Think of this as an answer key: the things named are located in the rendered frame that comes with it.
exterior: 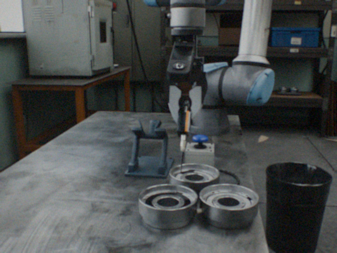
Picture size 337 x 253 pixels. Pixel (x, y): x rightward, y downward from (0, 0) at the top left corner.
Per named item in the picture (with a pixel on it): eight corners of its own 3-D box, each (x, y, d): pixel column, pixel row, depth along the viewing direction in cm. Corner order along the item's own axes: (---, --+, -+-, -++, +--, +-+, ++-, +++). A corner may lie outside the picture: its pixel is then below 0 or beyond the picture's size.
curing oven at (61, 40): (100, 80, 279) (96, -6, 262) (29, 79, 287) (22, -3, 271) (120, 72, 338) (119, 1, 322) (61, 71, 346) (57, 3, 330)
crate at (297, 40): (310, 47, 419) (312, 28, 414) (318, 48, 383) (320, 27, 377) (266, 46, 426) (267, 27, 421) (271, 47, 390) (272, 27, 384)
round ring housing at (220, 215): (240, 200, 70) (241, 180, 69) (268, 226, 60) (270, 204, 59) (190, 207, 67) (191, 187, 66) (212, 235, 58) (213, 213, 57)
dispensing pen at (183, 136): (173, 168, 74) (179, 96, 80) (175, 173, 78) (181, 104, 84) (183, 169, 74) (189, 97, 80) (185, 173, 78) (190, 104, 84)
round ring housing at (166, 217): (179, 238, 57) (179, 215, 56) (127, 221, 62) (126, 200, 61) (206, 211, 66) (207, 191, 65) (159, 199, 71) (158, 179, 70)
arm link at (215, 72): (201, 97, 128) (202, 59, 125) (235, 101, 121) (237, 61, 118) (184, 102, 119) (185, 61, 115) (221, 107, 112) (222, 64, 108)
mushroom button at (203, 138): (207, 157, 87) (208, 138, 86) (191, 156, 88) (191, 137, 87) (208, 152, 91) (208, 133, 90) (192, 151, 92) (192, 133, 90)
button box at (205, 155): (213, 169, 86) (214, 150, 85) (184, 168, 87) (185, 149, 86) (213, 158, 94) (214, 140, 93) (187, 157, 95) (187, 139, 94)
